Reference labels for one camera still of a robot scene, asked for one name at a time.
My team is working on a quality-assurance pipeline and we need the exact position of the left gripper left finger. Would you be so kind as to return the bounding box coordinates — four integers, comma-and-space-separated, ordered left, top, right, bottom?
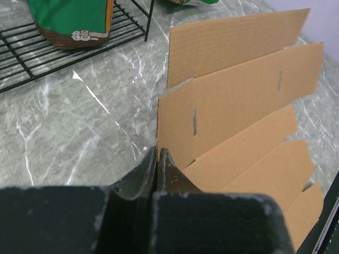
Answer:
107, 147, 157, 253

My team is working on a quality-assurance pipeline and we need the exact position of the green Chuba chips bag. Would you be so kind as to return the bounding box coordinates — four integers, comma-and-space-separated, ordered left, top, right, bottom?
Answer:
168, 0, 219, 6

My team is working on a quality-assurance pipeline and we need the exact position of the black wire rack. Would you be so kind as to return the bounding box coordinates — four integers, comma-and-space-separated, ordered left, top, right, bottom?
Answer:
1, 1, 153, 92

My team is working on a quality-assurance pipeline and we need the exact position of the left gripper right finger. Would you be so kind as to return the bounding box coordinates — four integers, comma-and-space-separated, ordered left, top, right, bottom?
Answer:
156, 148, 203, 195

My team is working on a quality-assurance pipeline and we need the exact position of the brown cardboard box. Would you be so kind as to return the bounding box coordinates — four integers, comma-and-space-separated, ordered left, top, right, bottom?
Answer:
157, 8, 324, 249

